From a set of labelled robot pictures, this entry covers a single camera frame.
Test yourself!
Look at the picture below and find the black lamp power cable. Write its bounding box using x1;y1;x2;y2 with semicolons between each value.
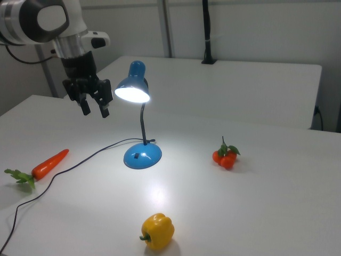
0;138;156;254

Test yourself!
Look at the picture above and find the grey metal partition post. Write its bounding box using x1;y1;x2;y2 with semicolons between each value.
157;0;177;58
35;44;59;98

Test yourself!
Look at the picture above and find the orange toy tomato cluster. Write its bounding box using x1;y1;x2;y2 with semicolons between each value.
212;135;241;170

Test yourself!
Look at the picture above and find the yellow toy bell pepper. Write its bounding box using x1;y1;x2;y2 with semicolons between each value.
139;212;176;251

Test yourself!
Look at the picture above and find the blue desk lamp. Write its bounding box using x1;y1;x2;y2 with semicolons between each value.
114;60;163;170

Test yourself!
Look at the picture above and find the black pole with table clamp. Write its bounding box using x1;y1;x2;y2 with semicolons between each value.
201;0;218;65

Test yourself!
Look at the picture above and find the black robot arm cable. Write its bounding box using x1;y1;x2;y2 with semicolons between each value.
5;45;58;66

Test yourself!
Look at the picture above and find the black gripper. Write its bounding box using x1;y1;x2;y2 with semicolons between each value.
61;50;114;119

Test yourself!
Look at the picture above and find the orange toy carrot with leaves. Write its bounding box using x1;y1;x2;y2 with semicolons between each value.
4;148;70;190

